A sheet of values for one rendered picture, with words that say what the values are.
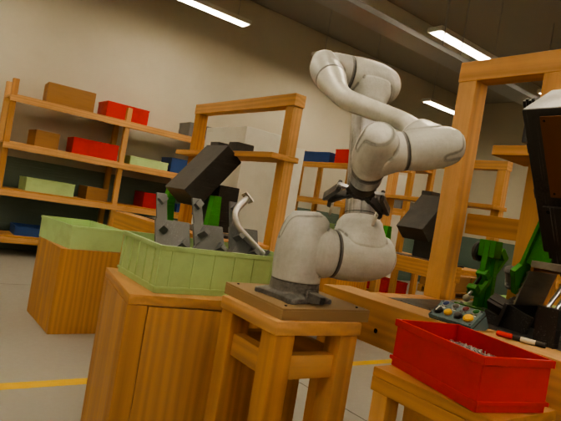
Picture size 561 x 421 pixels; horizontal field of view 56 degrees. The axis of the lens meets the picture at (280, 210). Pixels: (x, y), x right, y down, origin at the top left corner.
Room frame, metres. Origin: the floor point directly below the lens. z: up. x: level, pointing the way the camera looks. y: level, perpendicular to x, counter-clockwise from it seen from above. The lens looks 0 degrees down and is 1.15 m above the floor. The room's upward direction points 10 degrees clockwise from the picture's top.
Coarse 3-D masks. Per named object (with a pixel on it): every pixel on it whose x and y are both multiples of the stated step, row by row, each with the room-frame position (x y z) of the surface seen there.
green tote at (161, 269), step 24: (144, 240) 1.96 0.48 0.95; (192, 240) 2.34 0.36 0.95; (120, 264) 2.15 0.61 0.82; (144, 264) 1.94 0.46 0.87; (168, 264) 1.86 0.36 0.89; (192, 264) 1.91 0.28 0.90; (216, 264) 1.97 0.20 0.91; (240, 264) 2.03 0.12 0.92; (264, 264) 2.09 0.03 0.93; (168, 288) 1.86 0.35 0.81; (192, 288) 1.92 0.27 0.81; (216, 288) 1.98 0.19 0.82
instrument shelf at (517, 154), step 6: (498, 150) 2.04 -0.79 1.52; (504, 150) 2.02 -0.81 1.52; (510, 150) 2.00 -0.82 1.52; (516, 150) 1.98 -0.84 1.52; (522, 150) 1.96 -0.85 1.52; (498, 156) 2.07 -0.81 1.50; (504, 156) 2.05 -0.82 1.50; (510, 156) 2.03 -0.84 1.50; (516, 156) 2.01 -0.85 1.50; (522, 156) 1.99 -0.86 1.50; (528, 156) 1.96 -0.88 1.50; (516, 162) 2.14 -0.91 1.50; (522, 162) 2.12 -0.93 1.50; (528, 162) 2.09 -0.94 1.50
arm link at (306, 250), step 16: (288, 224) 1.61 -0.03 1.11; (304, 224) 1.58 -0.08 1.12; (320, 224) 1.59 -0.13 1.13; (288, 240) 1.59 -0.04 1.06; (304, 240) 1.57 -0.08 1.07; (320, 240) 1.59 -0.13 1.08; (336, 240) 1.62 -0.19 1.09; (288, 256) 1.58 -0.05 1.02; (304, 256) 1.57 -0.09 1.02; (320, 256) 1.59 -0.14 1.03; (336, 256) 1.60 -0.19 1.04; (272, 272) 1.63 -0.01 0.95; (288, 272) 1.58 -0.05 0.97; (304, 272) 1.58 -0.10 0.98; (320, 272) 1.60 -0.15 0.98
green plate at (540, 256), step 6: (534, 234) 1.63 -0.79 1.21; (540, 234) 1.62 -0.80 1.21; (534, 240) 1.63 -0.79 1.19; (540, 240) 1.62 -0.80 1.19; (528, 246) 1.64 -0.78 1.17; (534, 246) 1.63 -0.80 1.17; (540, 246) 1.62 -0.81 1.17; (528, 252) 1.64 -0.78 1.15; (534, 252) 1.63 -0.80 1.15; (540, 252) 1.62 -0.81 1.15; (546, 252) 1.60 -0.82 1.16; (522, 258) 1.65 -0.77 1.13; (528, 258) 1.64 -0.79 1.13; (534, 258) 1.63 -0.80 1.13; (540, 258) 1.61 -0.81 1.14; (546, 258) 1.60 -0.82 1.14; (522, 264) 1.65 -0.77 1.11; (528, 264) 1.66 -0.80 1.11; (528, 270) 1.68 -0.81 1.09
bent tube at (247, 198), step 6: (246, 192) 2.36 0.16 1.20; (246, 198) 2.36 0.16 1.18; (240, 204) 2.33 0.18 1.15; (234, 210) 2.31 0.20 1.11; (234, 216) 2.30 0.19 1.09; (234, 222) 2.29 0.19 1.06; (240, 228) 2.30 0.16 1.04; (246, 234) 2.31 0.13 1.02; (246, 240) 2.31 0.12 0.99; (252, 240) 2.32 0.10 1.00; (252, 246) 2.32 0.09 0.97; (258, 246) 2.33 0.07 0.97; (264, 252) 2.34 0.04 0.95
